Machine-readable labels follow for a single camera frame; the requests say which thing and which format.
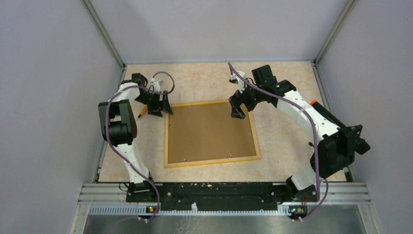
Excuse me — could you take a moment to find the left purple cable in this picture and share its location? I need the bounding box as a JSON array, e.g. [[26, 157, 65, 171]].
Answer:
[[105, 71, 175, 223]]

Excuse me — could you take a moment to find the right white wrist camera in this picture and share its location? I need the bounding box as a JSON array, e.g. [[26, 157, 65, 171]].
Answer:
[[229, 71, 247, 92]]

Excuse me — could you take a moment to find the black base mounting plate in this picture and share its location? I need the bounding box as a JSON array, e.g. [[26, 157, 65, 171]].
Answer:
[[126, 182, 317, 212]]

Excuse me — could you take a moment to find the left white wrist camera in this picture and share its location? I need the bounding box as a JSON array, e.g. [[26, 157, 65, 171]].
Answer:
[[149, 78, 164, 93]]

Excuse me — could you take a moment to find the yellow picture frame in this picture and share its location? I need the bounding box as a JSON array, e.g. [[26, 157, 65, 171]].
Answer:
[[164, 100, 261, 168]]

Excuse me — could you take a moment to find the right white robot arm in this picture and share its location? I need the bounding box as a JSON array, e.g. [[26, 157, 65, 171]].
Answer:
[[228, 65, 357, 201]]

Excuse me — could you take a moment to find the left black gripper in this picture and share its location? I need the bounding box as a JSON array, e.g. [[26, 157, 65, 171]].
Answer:
[[135, 90, 173, 117]]

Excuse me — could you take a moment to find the aluminium front rail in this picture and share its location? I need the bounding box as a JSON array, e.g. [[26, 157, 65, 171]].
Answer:
[[77, 182, 372, 205]]

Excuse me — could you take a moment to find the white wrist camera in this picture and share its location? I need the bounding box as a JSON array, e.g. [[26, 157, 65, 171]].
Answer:
[[229, 71, 247, 92], [149, 78, 164, 93]]

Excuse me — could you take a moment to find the orange handled screwdriver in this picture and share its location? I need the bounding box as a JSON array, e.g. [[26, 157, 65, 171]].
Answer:
[[138, 105, 148, 118]]

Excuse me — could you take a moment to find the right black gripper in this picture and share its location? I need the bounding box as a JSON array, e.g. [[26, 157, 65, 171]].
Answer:
[[229, 79, 264, 119]]

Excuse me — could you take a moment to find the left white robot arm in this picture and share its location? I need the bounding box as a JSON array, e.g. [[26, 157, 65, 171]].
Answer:
[[98, 73, 175, 202]]

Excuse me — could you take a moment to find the white cable duct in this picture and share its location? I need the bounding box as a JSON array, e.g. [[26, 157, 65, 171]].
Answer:
[[88, 204, 290, 216]]

